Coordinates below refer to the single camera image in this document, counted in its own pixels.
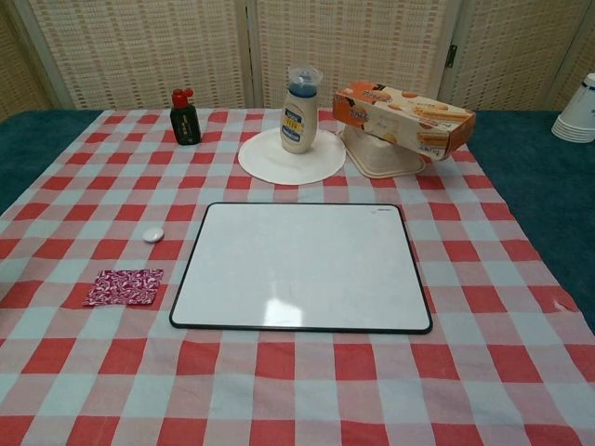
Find white board black frame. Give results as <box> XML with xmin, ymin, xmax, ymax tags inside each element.
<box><xmin>169</xmin><ymin>202</ymin><xmax>434</xmax><ymax>335</ymax></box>

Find cream plastic food container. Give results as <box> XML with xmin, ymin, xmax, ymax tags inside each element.
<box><xmin>336</xmin><ymin>125</ymin><xmax>427</xmax><ymax>178</ymax></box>

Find round white paper plate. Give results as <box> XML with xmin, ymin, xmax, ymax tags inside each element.
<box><xmin>237</xmin><ymin>127</ymin><xmax>347</xmax><ymax>186</ymax></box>

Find stack of white paper cups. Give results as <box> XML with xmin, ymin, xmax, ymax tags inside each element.
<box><xmin>550</xmin><ymin>72</ymin><xmax>595</xmax><ymax>144</ymax></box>

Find black ink bottle red cap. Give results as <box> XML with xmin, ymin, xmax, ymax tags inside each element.
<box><xmin>169</xmin><ymin>86</ymin><xmax>203</xmax><ymax>147</ymax></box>

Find woven folding screen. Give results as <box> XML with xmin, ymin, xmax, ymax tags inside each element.
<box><xmin>0</xmin><ymin>0</ymin><xmax>595</xmax><ymax>118</ymax></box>

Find cream squeeze bottle blue cap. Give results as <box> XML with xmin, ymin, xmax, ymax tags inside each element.
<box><xmin>279</xmin><ymin>65</ymin><xmax>324</xmax><ymax>156</ymax></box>

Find red white checkered tablecloth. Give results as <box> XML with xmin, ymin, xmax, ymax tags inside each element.
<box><xmin>0</xmin><ymin>107</ymin><xmax>595</xmax><ymax>446</ymax></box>

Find orange biscuit box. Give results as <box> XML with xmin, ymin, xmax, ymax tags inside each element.
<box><xmin>332</xmin><ymin>81</ymin><xmax>477</xmax><ymax>162</ymax></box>

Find red patterned candy packet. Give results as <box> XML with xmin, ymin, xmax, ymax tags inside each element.
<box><xmin>82</xmin><ymin>268</ymin><xmax>165</xmax><ymax>308</ymax></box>

